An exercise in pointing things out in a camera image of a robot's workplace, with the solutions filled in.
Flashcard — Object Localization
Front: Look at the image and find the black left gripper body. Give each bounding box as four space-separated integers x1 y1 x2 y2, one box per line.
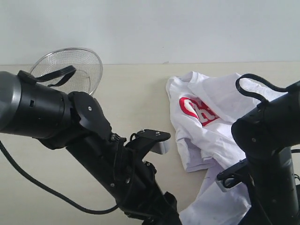
111 145 181 225

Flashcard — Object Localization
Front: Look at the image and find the white t-shirt red print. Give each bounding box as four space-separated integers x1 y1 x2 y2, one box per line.
165 71 270 225

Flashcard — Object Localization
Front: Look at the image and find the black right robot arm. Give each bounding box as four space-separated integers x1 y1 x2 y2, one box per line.
232 82 300 225

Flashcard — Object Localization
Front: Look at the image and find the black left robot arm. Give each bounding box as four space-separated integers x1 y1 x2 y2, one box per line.
0 71 181 225

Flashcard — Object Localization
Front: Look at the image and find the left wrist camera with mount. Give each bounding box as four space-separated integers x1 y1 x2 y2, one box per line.
126 129 171 160

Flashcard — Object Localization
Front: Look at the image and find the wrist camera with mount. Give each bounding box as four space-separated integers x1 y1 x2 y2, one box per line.
126 129 171 160
215 158 250 192

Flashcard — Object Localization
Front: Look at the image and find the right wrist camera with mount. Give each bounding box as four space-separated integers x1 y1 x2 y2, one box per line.
215 158 250 192

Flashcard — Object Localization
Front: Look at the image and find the metal wire mesh basket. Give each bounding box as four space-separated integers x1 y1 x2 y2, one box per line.
29 47 103 96

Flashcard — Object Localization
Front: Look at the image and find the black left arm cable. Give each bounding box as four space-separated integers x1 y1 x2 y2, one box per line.
0 65 122 215

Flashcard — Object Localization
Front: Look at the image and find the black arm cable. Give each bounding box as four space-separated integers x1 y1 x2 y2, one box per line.
235 73 300 104
0 65 122 215

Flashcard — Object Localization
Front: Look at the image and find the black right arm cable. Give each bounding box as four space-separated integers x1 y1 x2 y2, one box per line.
235 73 300 104

